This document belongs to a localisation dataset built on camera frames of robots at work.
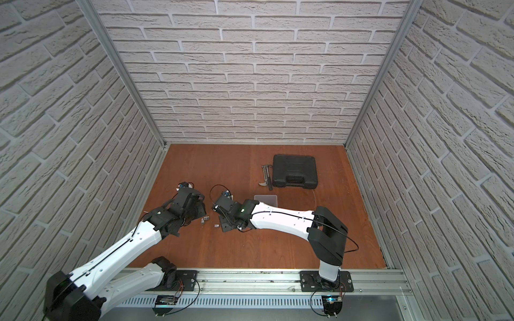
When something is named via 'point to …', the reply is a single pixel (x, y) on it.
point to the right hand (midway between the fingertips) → (229, 220)
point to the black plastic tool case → (294, 170)
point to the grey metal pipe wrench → (266, 176)
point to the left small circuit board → (164, 305)
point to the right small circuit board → (332, 305)
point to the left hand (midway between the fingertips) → (205, 203)
